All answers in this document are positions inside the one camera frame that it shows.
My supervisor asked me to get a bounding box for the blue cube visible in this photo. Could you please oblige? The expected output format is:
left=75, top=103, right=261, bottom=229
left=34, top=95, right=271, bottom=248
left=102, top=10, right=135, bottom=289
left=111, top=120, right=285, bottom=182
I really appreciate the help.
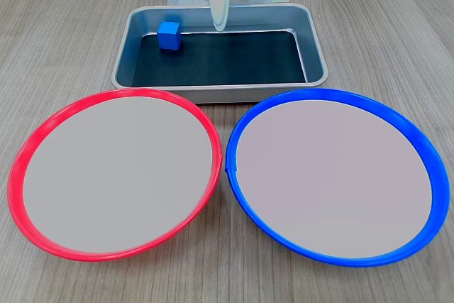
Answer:
left=157, top=21, right=182, bottom=51

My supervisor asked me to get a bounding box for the black tray mat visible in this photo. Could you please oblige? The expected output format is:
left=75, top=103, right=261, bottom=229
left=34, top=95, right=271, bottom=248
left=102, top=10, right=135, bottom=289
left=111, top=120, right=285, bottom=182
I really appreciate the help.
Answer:
left=131, top=30, right=307, bottom=87

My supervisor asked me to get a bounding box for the steel tray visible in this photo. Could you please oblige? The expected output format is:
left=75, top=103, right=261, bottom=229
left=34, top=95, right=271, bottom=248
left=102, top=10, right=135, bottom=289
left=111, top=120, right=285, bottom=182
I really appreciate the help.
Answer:
left=111, top=3, right=330, bottom=104

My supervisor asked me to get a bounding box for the red-rimmed white plate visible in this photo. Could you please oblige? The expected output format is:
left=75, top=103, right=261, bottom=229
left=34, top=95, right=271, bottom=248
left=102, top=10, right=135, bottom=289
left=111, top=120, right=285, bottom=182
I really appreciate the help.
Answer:
left=7, top=87, right=224, bottom=263

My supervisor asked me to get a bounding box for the blue-rimmed white plate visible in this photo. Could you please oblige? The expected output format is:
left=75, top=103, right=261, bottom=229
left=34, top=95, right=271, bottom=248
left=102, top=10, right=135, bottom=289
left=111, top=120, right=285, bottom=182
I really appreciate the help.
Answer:
left=225, top=88, right=450, bottom=268

